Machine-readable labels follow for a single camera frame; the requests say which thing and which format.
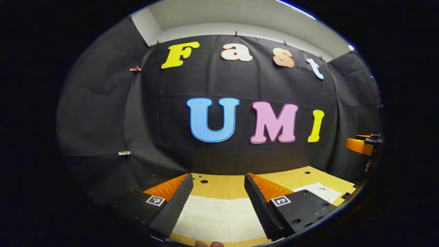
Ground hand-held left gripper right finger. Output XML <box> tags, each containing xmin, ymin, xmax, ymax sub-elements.
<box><xmin>244</xmin><ymin>172</ymin><xmax>337</xmax><ymax>241</ymax></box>

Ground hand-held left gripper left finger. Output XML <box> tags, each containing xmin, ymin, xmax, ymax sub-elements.
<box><xmin>110</xmin><ymin>173</ymin><xmax>194</xmax><ymax>239</ymax></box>

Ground white jeans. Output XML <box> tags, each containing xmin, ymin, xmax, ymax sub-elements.
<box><xmin>171</xmin><ymin>182</ymin><xmax>342</xmax><ymax>243</ymax></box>

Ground black backdrop cloth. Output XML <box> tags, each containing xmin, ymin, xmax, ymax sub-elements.
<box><xmin>57</xmin><ymin>17</ymin><xmax>383</xmax><ymax>210</ymax></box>

